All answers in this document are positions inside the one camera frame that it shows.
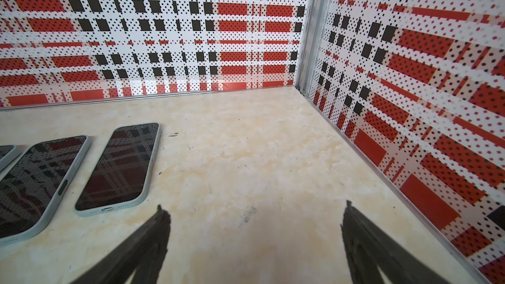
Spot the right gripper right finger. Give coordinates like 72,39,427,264
341,201,448,283

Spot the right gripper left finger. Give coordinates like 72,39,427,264
73,205,171,283

